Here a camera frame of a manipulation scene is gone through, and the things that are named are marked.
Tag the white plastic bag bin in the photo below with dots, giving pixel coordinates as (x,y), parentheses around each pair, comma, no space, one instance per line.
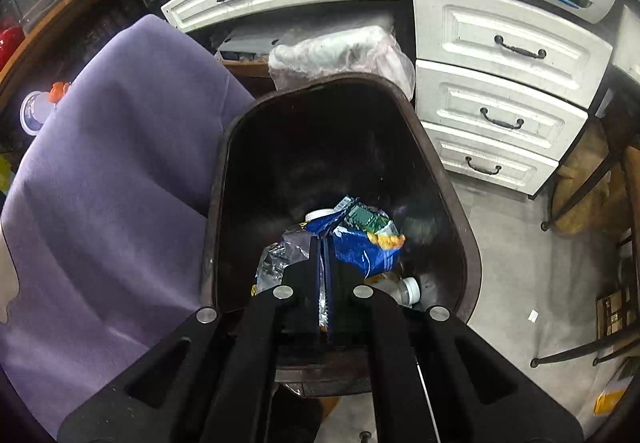
(368,49)

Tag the silver foil wrapper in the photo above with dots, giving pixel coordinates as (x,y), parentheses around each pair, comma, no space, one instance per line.
(291,248)

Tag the black trash bin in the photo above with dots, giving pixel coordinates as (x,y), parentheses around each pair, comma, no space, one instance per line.
(296,151)

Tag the dark blue paper cup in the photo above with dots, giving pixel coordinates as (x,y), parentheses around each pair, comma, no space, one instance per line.
(35,111)

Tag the orange foam fruit net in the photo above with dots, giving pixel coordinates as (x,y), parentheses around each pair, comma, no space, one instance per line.
(58,91)

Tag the blue snack bag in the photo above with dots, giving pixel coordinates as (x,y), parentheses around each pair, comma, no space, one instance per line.
(373,254)

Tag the red ceramic vase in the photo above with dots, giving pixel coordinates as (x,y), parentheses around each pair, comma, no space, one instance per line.
(10,39)

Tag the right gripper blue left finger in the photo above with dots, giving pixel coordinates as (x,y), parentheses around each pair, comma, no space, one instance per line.
(309,311)

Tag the green milk carton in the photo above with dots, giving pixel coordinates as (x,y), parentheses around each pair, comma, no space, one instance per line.
(366,219)

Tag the white drawer cabinet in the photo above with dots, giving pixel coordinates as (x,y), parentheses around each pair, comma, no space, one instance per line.
(503,88)

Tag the wooden counter top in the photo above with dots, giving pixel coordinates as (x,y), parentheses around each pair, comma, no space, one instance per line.
(75,12)

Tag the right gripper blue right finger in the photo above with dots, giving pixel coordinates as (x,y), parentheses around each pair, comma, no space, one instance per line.
(348,301)

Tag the purple floral tablecloth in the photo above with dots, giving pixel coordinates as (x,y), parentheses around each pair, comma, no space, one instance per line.
(103,229)

